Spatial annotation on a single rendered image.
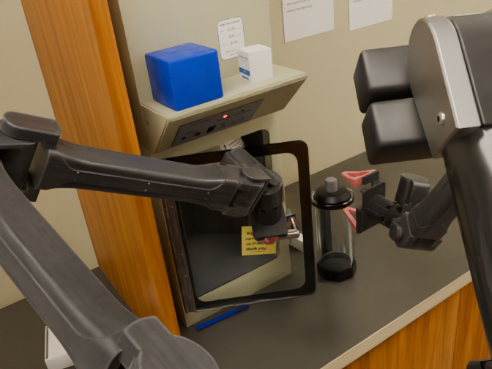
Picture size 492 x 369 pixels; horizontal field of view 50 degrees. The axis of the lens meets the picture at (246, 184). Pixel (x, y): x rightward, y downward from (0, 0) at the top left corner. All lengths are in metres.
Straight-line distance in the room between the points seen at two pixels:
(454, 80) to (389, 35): 1.78
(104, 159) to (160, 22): 0.36
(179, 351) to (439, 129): 0.30
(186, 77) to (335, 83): 1.05
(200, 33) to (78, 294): 0.66
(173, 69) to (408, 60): 0.63
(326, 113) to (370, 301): 0.81
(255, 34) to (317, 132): 0.84
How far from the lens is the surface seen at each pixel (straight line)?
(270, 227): 1.01
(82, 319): 0.51
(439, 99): 0.29
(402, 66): 0.35
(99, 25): 0.88
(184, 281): 1.21
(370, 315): 1.30
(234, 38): 1.10
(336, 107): 1.95
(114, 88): 0.91
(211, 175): 0.84
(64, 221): 1.54
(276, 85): 1.04
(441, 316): 1.53
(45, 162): 0.72
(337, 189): 1.30
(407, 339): 1.45
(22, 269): 0.56
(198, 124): 1.00
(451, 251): 1.53
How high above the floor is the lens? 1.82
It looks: 28 degrees down
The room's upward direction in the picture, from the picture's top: 7 degrees counter-clockwise
